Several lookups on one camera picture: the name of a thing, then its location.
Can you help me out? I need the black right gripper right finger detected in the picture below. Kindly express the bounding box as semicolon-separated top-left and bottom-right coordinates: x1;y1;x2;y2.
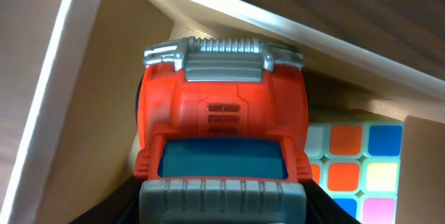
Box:
305;180;359;224

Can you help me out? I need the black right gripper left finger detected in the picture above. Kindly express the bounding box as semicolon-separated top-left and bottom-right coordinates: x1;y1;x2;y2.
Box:
70;177;143;224

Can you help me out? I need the colourful puzzle cube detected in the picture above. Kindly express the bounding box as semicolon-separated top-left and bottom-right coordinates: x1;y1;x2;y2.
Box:
305;109;403;224

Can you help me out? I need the white cardboard box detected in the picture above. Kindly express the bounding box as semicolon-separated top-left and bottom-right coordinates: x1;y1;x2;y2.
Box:
1;0;444;223

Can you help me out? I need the red toy truck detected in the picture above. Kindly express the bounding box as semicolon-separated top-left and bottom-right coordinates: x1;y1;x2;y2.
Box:
133;37;312;223

